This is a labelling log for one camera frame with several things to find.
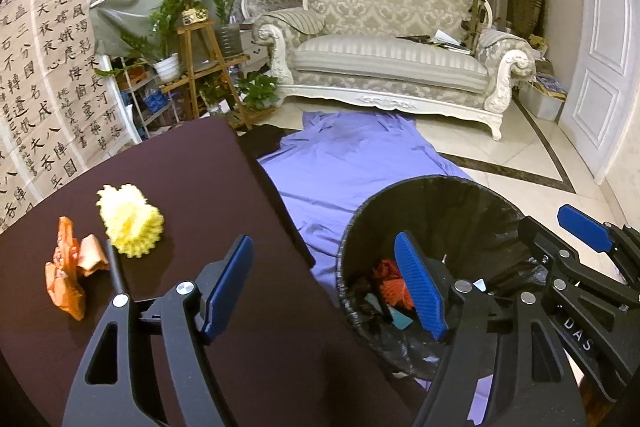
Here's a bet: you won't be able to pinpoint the potted plant white pot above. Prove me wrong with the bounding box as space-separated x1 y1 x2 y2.
93 0 206 77

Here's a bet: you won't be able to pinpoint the tall green potted plant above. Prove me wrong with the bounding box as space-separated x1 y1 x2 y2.
196 0 256 59

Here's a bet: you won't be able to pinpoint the toy rifle on sofa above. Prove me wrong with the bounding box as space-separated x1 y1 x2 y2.
461 0 488 55

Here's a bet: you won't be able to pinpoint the blue basket on shelf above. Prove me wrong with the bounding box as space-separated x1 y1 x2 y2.
143 90 169 114

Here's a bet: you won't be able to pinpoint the wooden plant stand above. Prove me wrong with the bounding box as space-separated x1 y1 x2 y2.
160 20 267 130

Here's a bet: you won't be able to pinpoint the black trash bin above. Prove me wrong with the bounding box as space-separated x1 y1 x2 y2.
335 176 547 379

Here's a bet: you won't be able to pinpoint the calligraphy scroll wall hanging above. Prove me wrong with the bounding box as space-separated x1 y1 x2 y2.
0 0 140 230

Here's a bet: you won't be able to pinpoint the black cylinder tube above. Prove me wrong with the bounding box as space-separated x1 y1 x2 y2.
105 239 129 295

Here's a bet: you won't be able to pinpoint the grey storage box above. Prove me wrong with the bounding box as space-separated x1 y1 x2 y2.
518 75 567 121

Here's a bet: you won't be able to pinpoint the orange wrapper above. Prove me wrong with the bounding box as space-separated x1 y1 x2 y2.
44 217 86 321

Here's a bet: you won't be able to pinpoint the white ornate sofa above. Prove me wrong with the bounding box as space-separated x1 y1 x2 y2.
253 0 536 140

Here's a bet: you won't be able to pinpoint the gold ornament on stand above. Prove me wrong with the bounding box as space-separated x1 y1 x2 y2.
181 6 208 26

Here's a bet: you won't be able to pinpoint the tan paper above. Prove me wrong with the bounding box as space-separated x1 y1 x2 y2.
77 234 108 277

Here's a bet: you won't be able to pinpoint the white panel door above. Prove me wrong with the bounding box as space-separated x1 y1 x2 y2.
560 0 639 184

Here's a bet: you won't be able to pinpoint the purple cloth on floor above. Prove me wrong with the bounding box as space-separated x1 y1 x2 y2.
256 108 497 427

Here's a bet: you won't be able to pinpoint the metal shelf rack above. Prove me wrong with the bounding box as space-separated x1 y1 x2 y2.
113 57 181 141

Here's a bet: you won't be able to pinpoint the dark brown tablecloth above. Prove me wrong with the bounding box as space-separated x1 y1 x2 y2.
1 119 413 426

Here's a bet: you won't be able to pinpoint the yellow foam fruit net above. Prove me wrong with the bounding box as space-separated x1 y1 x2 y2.
96 184 164 258

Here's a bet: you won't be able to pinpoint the striped cushion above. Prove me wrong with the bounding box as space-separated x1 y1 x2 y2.
270 8 324 36

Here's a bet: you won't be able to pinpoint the papers on sofa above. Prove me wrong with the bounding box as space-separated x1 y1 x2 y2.
396 28 472 56

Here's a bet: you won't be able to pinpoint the small floor potted plant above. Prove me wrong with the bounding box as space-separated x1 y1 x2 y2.
238 72 279 110

